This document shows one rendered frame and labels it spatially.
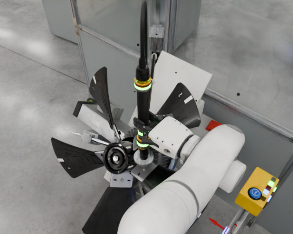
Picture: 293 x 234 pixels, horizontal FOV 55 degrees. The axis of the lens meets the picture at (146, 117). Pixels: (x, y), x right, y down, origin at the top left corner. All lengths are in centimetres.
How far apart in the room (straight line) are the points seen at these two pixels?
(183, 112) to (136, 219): 60
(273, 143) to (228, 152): 103
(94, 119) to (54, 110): 173
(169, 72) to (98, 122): 39
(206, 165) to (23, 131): 248
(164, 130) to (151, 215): 40
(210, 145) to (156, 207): 25
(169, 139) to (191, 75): 50
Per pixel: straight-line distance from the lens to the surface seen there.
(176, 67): 125
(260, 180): 126
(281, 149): 166
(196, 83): 120
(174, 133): 78
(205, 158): 62
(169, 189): 49
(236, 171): 72
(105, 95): 109
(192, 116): 93
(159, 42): 135
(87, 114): 135
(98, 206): 116
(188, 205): 49
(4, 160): 280
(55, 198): 244
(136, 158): 100
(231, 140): 66
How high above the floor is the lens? 210
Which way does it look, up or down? 48 degrees down
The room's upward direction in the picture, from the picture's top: straight up
